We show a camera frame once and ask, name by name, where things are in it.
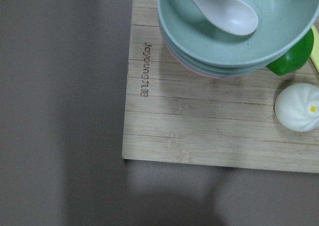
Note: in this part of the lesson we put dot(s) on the white steamed bun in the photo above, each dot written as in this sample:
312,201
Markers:
297,107

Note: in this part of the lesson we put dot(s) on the lower stacked bowls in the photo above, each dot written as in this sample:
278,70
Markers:
201,68

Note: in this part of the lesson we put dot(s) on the bamboo cutting board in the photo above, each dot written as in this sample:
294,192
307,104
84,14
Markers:
174,115

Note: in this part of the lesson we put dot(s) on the white ceramic spoon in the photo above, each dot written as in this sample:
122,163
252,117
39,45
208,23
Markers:
232,16

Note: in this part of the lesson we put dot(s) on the yellow plastic knife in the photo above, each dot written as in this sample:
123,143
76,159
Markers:
315,51

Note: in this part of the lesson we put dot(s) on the green top bowl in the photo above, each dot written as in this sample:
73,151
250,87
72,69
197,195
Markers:
282,23

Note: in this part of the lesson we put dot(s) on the green lime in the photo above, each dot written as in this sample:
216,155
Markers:
295,58

